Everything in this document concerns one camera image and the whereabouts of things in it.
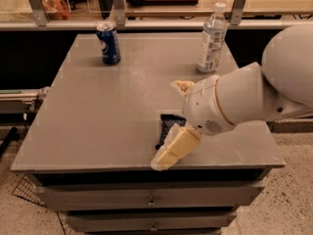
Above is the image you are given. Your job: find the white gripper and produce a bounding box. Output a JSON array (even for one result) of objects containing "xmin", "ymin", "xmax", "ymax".
[{"xmin": 151, "ymin": 75, "xmax": 235, "ymax": 171}]

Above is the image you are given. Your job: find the orange snack bag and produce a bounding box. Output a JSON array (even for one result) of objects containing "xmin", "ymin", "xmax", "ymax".
[{"xmin": 41, "ymin": 0, "xmax": 70, "ymax": 20}]

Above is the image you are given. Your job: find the blue pepsi can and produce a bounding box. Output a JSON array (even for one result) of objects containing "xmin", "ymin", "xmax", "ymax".
[{"xmin": 96, "ymin": 23, "xmax": 120, "ymax": 65}]

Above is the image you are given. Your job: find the clear plastic water bottle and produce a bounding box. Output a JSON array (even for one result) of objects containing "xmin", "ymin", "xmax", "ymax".
[{"xmin": 197, "ymin": 2, "xmax": 228, "ymax": 73}]

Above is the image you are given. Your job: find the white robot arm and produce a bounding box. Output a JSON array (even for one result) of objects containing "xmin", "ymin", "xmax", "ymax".
[{"xmin": 151, "ymin": 24, "xmax": 313, "ymax": 171}]

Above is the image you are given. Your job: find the blue rxbar blueberry wrapper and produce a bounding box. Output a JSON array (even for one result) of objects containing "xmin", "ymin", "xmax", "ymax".
[{"xmin": 156, "ymin": 114, "xmax": 186, "ymax": 150}]

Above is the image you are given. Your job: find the grey lower drawer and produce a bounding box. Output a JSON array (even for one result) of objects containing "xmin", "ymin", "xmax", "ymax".
[{"xmin": 67, "ymin": 211, "xmax": 237, "ymax": 232}]

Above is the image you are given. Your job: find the black wire rack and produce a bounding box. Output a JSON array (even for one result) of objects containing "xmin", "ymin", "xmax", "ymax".
[{"xmin": 12, "ymin": 175, "xmax": 45, "ymax": 207}]

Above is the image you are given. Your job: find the grey top drawer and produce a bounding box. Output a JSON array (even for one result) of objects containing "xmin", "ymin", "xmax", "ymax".
[{"xmin": 35, "ymin": 181, "xmax": 264, "ymax": 212}]

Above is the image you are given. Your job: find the grey drawer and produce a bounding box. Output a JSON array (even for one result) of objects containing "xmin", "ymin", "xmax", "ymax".
[
  {"xmin": 67, "ymin": 211, "xmax": 237, "ymax": 232},
  {"xmin": 35, "ymin": 181, "xmax": 264, "ymax": 212}
]

